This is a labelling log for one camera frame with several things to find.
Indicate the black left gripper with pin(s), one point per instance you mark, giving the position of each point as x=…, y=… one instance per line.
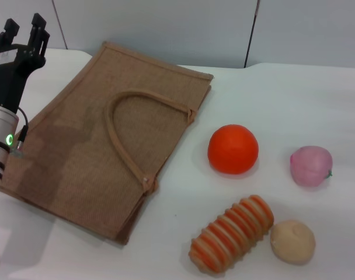
x=8, y=76

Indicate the brown jute handbag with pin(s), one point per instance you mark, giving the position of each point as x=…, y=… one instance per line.
x=78, y=160

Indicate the orange fruit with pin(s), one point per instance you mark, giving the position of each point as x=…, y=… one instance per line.
x=233, y=148

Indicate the pink peach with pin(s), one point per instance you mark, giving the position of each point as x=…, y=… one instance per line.
x=310, y=166

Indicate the orange striped bread roll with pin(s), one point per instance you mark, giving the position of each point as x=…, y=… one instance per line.
x=233, y=233

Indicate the beige round bun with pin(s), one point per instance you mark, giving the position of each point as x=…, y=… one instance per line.
x=292, y=242

